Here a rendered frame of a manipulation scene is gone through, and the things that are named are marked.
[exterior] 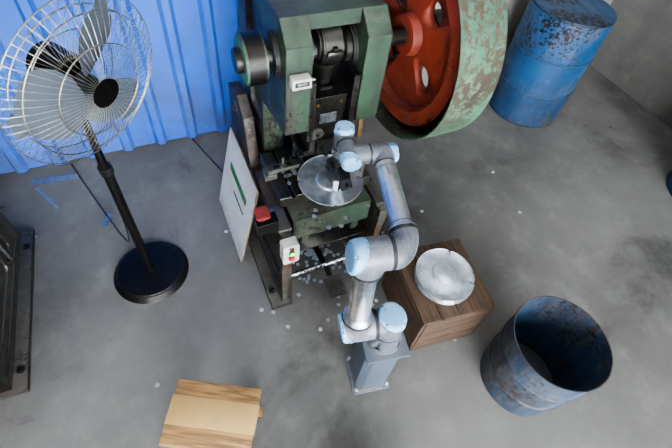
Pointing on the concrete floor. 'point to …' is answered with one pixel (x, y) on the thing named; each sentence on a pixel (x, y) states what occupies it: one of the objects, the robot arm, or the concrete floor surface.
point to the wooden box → (452, 320)
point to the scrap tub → (546, 357)
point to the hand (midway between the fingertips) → (337, 190)
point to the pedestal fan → (70, 122)
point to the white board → (238, 194)
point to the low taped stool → (211, 416)
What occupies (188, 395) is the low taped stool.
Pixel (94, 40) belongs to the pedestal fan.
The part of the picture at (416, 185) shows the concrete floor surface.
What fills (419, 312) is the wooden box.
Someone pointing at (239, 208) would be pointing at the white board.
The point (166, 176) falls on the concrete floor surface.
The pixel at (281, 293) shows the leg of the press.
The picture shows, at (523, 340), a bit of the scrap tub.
